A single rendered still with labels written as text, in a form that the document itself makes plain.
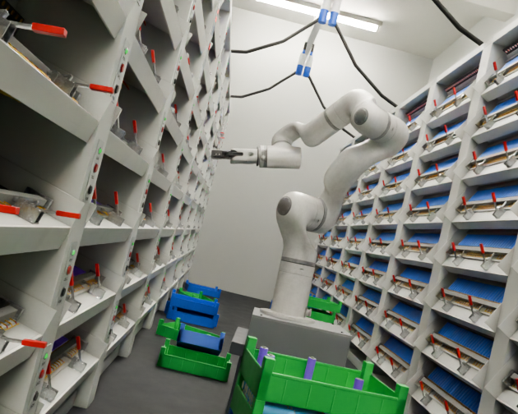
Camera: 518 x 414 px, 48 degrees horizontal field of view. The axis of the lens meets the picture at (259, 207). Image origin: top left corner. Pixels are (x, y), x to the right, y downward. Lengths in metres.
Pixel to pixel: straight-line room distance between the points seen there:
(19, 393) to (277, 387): 0.47
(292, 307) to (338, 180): 0.45
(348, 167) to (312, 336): 0.55
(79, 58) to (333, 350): 1.17
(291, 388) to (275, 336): 0.72
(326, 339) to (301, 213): 0.41
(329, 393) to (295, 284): 0.83
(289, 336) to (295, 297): 0.16
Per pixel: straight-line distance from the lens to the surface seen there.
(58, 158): 1.14
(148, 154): 1.82
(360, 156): 1.93
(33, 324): 1.16
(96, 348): 1.86
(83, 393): 1.90
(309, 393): 1.18
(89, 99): 1.14
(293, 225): 1.95
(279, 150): 2.18
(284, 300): 1.98
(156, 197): 2.51
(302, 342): 1.88
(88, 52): 1.17
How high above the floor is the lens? 0.62
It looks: 3 degrees up
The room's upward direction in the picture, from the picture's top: 14 degrees clockwise
